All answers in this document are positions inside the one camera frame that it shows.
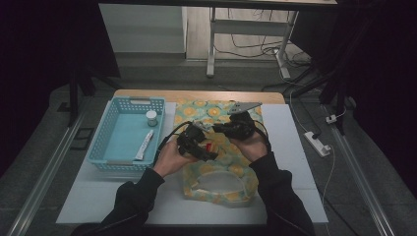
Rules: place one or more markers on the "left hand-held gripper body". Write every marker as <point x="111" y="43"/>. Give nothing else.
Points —
<point x="190" y="139"/>

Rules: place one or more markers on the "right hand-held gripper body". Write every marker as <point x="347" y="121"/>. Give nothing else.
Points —
<point x="241" y="128"/>

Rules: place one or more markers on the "small red item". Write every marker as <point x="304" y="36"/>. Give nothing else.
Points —
<point x="209" y="146"/>

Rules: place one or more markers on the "lemon print fabric bag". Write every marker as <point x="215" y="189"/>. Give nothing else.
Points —
<point x="209" y="111"/>

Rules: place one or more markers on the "blue plastic basket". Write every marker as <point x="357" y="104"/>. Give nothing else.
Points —
<point x="128" y="131"/>

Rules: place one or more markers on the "person's right hand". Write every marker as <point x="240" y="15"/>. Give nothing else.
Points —
<point x="254" y="147"/>

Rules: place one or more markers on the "person's left hand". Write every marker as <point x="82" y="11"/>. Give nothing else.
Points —
<point x="170" y="157"/>

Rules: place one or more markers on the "wooden table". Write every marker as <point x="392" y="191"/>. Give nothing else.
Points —
<point x="196" y="95"/>

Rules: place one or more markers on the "small white lidded jar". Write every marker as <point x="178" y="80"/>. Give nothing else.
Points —
<point x="151" y="118"/>

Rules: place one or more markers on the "white tube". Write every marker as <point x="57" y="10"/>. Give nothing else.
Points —
<point x="144" y="146"/>

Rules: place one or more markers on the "white power strip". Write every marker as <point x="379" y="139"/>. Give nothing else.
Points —
<point x="316" y="143"/>

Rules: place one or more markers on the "small white plug adapter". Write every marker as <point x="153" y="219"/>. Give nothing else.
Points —
<point x="331" y="119"/>

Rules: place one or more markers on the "black metal stand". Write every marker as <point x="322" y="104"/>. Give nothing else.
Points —
<point x="73" y="95"/>
<point x="337" y="91"/>

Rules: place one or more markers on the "white desk frame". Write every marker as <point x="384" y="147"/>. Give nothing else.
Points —
<point x="246" y="28"/>

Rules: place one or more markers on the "aluminium floor rail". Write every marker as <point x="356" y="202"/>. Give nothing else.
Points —
<point x="49" y="167"/>
<point x="360" y="170"/>

